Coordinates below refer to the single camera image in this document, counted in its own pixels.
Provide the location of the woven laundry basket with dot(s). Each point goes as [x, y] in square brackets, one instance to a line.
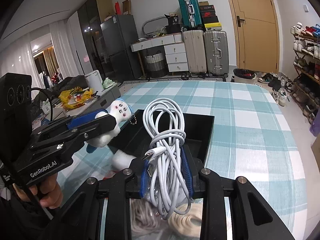
[155, 65]

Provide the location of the yellow plastic bag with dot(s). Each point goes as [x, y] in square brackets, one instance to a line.
[75, 98]

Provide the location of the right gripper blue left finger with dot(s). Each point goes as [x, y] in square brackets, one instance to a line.
[144, 179]

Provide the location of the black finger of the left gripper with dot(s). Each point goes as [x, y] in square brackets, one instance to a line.
[94, 128]

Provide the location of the white foam piece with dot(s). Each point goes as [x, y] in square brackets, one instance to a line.
[121, 160]

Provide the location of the wooden shoe rack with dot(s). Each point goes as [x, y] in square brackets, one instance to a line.
[306, 64]

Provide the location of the teal suitcase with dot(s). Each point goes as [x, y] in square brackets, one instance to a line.
[191, 15]

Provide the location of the black camera module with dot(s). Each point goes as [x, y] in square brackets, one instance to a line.
[16, 125]

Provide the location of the white drawer desk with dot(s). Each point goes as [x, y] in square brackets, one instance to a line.
[171, 46]

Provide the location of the beige suitcase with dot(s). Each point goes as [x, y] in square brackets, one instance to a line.
[195, 51]

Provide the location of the yellow wooden door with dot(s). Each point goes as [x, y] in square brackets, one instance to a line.
[256, 35]

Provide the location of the person's left hand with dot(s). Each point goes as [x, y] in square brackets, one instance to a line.
[53, 195]

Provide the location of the checkered teal tablecloth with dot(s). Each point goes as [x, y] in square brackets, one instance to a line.
[251, 138]

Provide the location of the stack of shoe boxes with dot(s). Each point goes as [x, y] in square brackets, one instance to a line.
[209, 18]

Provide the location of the white blue plush toy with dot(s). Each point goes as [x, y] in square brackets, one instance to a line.
[119, 111]

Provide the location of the black trash bin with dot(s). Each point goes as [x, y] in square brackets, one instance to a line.
[244, 76]

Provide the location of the silver aluminium suitcase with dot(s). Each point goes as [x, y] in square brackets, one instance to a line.
[216, 48]

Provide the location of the dark grey refrigerator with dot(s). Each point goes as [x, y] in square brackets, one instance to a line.
[119, 33]

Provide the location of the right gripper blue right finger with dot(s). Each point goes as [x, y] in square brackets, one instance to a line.
[188, 178]

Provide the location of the grey low cabinet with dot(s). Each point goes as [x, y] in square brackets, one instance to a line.
[106, 97]

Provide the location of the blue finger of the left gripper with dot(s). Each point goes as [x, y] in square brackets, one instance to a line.
[85, 118]

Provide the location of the white small appliance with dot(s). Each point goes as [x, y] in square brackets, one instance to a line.
[94, 81]

